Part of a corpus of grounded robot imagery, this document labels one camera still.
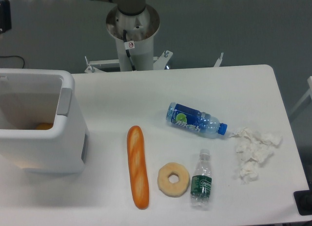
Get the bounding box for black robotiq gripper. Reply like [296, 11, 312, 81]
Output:
[0, 0, 12, 34]

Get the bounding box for white trash can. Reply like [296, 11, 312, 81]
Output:
[0, 69, 89, 173]

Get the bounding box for orange fruit in bin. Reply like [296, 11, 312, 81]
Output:
[36, 123, 53, 130]

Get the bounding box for blue label drink bottle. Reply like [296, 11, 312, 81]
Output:
[166, 102, 228, 138]

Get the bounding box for orange baguette bread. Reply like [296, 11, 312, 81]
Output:
[127, 126, 149, 209]

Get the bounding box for green label water bottle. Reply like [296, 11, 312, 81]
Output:
[190, 149, 213, 210]

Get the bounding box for crumpled white tissue paper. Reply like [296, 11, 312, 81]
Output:
[228, 127, 283, 184]

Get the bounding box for black device at edge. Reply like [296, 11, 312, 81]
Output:
[293, 190, 312, 216]

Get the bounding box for black cable on floor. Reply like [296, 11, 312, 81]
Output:
[0, 55, 25, 68]

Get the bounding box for black cable on pedestal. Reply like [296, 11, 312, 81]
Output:
[123, 29, 136, 71]

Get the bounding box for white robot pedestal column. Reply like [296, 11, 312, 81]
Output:
[106, 5, 160, 72]

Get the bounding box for white metal base frame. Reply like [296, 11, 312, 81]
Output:
[84, 50, 224, 74]

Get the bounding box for beige donut ring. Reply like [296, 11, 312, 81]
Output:
[157, 162, 190, 198]

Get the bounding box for white frame at right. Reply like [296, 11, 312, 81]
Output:
[288, 76, 312, 122]

